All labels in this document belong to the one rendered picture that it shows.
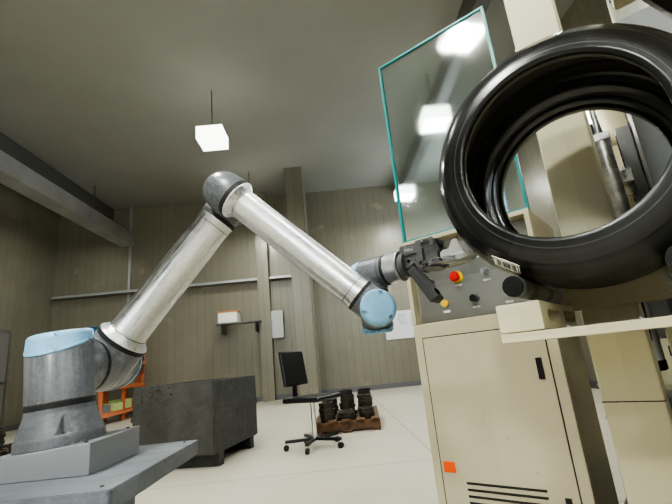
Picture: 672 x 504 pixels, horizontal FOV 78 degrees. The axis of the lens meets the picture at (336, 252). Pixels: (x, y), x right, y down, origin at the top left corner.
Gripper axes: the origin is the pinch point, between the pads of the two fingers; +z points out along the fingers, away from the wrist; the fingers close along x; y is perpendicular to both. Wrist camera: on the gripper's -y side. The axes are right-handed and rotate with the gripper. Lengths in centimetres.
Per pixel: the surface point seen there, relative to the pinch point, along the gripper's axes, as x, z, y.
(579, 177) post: 26.2, 24.0, 20.7
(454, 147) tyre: -11.4, 4.2, 24.5
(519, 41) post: 26, 18, 70
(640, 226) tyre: -11.4, 34.3, -4.0
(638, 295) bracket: 23.8, 29.7, -13.6
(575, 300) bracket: 23.8, 16.1, -12.6
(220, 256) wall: 561, -880, 283
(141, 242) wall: 424, -1046, 344
